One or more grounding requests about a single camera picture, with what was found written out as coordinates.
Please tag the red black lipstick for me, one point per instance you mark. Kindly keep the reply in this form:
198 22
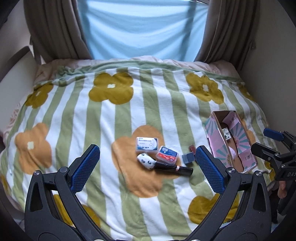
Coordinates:
192 149

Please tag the black tube with ring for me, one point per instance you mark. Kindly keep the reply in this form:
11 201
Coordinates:
178 170

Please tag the light blue sheer curtain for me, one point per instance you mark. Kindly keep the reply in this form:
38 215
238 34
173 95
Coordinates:
126 29

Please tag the brown left curtain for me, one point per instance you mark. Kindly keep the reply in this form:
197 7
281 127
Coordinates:
55 30

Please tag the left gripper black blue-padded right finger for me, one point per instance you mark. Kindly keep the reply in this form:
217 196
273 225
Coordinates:
242 211

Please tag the floral striped green blanket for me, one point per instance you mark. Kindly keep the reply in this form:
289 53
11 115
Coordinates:
111 106

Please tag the person's hand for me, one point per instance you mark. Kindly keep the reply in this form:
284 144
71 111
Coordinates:
282 192

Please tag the pink patterned cardboard box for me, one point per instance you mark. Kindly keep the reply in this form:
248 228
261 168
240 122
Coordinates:
245 161

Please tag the white panda sock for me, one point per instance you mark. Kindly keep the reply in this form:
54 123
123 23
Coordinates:
147 161

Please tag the white blue floral tissue pack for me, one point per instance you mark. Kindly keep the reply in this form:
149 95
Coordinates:
226 133

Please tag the red blue plastic floss box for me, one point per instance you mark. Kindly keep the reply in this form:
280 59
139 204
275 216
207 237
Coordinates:
167 155

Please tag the brown curtain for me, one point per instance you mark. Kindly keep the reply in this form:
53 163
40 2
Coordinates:
55 30
229 31

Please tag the small blue grey block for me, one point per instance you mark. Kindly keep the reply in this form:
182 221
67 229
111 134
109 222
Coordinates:
188 158

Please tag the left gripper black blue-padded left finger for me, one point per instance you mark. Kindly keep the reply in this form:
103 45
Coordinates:
53 211

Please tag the pink fuzzy sock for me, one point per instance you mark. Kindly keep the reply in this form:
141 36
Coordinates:
233 153

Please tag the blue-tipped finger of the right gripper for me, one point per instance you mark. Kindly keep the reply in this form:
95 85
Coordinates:
286 138

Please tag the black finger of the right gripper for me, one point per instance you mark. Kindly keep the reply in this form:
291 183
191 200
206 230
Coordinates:
265 153

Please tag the brown right curtain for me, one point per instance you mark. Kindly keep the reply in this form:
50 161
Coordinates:
229 31

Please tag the white bed headboard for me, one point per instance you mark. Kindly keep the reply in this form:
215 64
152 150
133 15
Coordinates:
17 77

